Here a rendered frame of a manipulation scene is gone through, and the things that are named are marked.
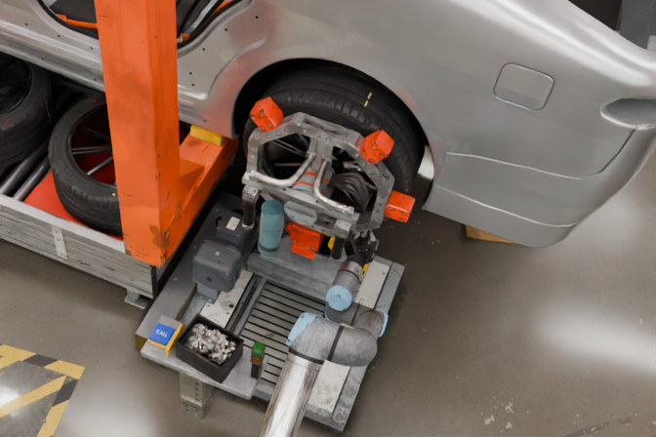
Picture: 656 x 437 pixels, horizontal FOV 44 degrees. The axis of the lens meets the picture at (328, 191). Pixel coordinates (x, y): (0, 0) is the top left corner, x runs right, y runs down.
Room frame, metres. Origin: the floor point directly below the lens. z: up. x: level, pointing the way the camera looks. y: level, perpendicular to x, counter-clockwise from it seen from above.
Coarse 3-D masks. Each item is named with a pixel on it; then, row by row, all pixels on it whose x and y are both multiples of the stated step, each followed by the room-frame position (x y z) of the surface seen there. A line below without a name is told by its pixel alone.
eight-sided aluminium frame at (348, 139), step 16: (256, 128) 2.03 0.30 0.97; (288, 128) 1.94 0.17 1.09; (304, 128) 1.93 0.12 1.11; (320, 128) 1.97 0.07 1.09; (336, 128) 1.96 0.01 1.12; (256, 144) 1.97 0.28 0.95; (336, 144) 1.91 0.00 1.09; (352, 144) 1.90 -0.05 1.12; (256, 160) 1.97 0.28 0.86; (368, 176) 1.88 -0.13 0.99; (384, 176) 1.91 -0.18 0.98; (384, 192) 1.86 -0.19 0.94; (384, 208) 1.86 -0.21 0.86; (304, 224) 1.92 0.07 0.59; (320, 224) 1.92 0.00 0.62; (368, 224) 1.87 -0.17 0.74
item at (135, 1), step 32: (96, 0) 1.67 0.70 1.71; (128, 0) 1.65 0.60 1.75; (160, 0) 1.71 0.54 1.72; (128, 32) 1.66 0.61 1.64; (160, 32) 1.71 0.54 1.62; (128, 64) 1.66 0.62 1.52; (160, 64) 1.70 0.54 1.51; (128, 96) 1.66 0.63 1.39; (160, 96) 1.69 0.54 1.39; (128, 128) 1.66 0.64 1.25; (160, 128) 1.68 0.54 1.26; (128, 160) 1.66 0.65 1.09; (160, 160) 1.67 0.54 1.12; (128, 192) 1.67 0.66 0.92; (160, 192) 1.66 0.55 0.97; (128, 224) 1.67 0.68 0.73; (160, 224) 1.65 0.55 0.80; (160, 256) 1.64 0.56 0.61
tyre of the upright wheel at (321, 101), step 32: (320, 64) 2.22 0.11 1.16; (288, 96) 2.05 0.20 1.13; (320, 96) 2.04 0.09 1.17; (352, 96) 2.07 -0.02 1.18; (384, 96) 2.13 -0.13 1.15; (352, 128) 1.98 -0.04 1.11; (384, 128) 1.99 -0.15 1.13; (416, 128) 2.12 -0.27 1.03; (384, 160) 1.96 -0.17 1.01; (416, 160) 2.04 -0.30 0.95
